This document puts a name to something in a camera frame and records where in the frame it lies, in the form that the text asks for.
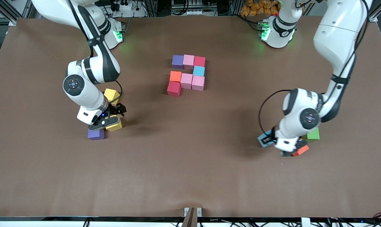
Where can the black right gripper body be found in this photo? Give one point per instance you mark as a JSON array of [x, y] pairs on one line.
[[114, 111]]

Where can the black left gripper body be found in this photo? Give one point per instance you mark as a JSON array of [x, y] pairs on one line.
[[273, 133]]

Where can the blue foam cube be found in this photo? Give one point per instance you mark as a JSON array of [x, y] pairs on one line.
[[262, 136], [198, 71]]

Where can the yellow foam cube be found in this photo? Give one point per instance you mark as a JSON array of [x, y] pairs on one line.
[[111, 94], [115, 126]]

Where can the orange foam cube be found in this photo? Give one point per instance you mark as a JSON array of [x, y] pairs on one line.
[[175, 76], [301, 150]]

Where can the red foam cube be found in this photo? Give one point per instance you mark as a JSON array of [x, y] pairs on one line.
[[200, 61], [173, 89]]

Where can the pink foam cube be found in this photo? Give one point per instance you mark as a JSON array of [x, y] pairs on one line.
[[188, 61], [186, 81], [198, 83]]

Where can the purple foam cube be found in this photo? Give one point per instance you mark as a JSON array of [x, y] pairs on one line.
[[96, 134], [177, 61]]

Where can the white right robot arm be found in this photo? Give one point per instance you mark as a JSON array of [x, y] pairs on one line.
[[89, 94]]

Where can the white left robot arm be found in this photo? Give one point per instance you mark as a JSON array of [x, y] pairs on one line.
[[304, 116]]

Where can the green foam cube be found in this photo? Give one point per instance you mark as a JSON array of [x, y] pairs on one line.
[[314, 135]]

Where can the brown table mat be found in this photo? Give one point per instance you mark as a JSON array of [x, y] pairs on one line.
[[190, 176]]

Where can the white power strip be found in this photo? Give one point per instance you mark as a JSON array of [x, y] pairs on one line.
[[127, 9]]

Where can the orange object pile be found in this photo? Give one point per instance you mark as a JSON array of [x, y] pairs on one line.
[[256, 8]]

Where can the white bracket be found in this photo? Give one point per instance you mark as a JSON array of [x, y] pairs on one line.
[[305, 222]]

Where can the small metal bracket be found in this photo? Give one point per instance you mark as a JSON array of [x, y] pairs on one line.
[[199, 212]]

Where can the brown post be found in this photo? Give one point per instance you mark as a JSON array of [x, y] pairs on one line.
[[189, 219]]

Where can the aluminium frame profile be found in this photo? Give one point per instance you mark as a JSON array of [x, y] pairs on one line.
[[10, 17], [378, 14]]

